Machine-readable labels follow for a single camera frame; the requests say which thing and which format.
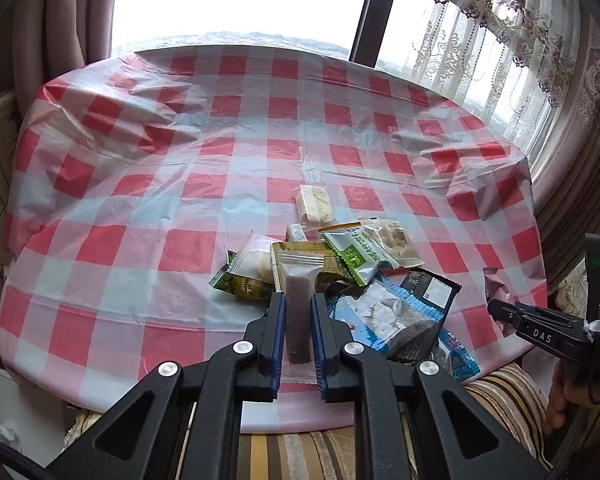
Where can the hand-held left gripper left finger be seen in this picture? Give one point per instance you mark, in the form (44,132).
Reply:
(279,345)

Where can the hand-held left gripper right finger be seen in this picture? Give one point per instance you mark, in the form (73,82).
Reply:
(318,347)

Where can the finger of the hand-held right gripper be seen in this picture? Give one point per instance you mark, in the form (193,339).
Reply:
(535,330)

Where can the clear packet with brown bar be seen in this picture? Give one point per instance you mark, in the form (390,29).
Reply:
(299,305)

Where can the blue packet with clear window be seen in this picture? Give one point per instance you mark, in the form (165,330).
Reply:
(382,316)

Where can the blue green printed snack packet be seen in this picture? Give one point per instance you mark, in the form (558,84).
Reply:
(457,360)

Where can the green white snack packet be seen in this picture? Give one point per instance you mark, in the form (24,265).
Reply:
(356,256)

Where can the black snack packet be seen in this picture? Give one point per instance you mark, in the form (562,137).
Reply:
(432,287)

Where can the person's right hand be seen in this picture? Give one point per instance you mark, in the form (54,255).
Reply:
(557,405)

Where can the dark green snack packet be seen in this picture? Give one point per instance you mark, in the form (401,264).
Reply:
(240,286)

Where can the clear packet with round cake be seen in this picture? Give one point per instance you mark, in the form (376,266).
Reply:
(257,257)

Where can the olive gold snack packet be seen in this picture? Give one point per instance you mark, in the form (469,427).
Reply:
(325,257)

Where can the clear packet with brown cookie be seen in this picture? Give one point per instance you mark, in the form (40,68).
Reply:
(392,241)

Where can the clear packet with white nougat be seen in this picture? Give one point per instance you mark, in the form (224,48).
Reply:
(315,205)

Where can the embroidered beige curtain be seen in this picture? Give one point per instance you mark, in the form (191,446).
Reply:
(585,150)

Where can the red white checked tablecloth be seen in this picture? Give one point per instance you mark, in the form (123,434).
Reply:
(230,150)

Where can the white crumpled tissue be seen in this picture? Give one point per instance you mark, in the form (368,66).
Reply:
(8,434)

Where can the white lace curtain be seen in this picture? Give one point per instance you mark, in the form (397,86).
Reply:
(485,35)

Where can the plain brown curtain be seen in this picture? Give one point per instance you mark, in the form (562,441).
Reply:
(65,20)

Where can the dark window frame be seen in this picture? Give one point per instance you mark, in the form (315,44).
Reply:
(372,10)

